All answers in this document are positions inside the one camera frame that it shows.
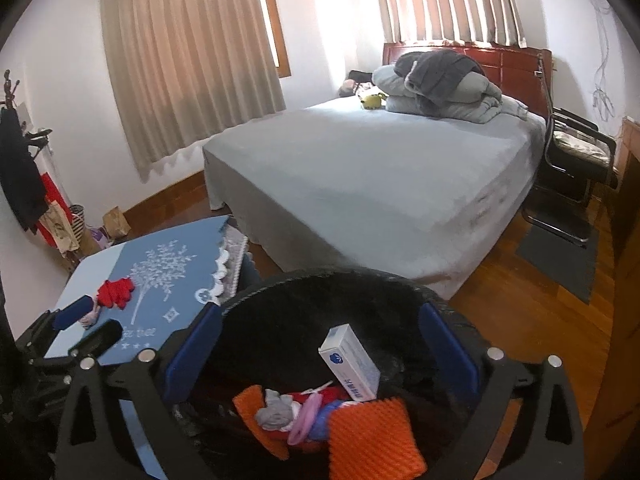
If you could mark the dark wooden coat rack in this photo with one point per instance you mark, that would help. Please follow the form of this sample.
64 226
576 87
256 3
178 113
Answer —
7 90

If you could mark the dark grey blanket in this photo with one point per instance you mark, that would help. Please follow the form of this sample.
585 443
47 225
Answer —
435 72

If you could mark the black trash bin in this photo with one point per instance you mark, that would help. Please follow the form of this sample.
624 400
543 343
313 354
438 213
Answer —
310 310

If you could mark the pink plastic strip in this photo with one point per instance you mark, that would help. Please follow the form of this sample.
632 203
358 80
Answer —
305 415

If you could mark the red wooden headboard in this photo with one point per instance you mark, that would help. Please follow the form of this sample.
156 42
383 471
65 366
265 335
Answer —
520 67

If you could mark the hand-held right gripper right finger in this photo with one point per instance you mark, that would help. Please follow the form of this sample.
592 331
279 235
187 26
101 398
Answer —
450 350

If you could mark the wooden window frame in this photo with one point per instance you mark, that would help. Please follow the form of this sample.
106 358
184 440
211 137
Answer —
282 55

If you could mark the wide beige curtain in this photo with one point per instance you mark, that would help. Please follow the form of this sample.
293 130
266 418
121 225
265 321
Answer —
190 60

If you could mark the bed with grey sheet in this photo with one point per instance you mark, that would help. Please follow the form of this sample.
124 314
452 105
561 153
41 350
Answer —
360 175

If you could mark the blue tree print tablecloth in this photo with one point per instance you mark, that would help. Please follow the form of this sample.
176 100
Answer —
165 275

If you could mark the yellow plush toy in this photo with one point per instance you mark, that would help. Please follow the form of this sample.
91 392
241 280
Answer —
372 101

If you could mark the grey cloth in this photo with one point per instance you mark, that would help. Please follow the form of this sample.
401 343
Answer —
275 410

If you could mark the dark grey floor mat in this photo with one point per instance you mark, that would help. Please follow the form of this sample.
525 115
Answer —
560 260

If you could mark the purple small item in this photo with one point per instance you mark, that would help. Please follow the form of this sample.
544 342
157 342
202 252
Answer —
100 235

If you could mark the black coat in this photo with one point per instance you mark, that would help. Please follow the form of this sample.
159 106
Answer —
20 180

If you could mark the dark stuffed toy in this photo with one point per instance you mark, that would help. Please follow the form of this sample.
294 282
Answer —
357 76

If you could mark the large orange spiky mat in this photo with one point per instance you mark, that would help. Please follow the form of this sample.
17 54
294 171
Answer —
370 435

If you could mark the striped bag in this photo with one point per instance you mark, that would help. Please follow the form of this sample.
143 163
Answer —
77 217

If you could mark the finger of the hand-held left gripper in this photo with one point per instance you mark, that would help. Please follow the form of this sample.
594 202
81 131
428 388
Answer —
75 310
102 337

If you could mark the light grey folded duvet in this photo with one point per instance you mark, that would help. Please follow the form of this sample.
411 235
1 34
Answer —
475 95

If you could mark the white tissue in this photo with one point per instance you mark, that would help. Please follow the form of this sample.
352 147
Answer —
91 320

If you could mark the beige printed tote bag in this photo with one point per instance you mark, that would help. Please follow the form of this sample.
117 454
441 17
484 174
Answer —
60 225

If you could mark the black clothes hanger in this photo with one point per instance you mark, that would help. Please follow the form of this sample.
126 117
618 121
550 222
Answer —
40 133

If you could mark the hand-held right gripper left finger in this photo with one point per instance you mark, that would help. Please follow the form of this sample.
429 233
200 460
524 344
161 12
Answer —
192 347

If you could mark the brown paper bag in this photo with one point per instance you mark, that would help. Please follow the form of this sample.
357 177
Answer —
116 221

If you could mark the black metal frame chair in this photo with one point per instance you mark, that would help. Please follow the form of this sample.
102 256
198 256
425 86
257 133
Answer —
575 142

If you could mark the white and blue carton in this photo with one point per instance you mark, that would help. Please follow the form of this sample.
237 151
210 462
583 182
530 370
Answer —
345 360

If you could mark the cardboard box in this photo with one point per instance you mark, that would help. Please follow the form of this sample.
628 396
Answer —
82 252

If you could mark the small orange spiky mat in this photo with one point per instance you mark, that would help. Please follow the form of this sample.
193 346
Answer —
247 400

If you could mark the striped beige curtain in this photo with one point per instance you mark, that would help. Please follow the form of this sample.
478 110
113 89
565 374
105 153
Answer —
450 0

